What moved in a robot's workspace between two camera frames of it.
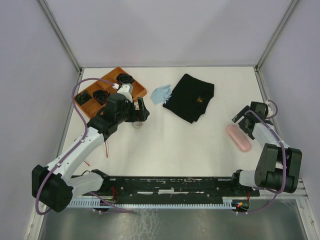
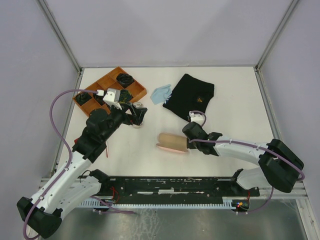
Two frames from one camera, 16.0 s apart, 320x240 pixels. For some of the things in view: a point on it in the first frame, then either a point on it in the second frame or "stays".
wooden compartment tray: [91, 100] stays
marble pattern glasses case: [137, 124] stays
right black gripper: [245, 130] → [190, 145]
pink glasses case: [240, 139] → [172, 142]
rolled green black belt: [83, 97] stays
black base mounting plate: [169, 188] stays
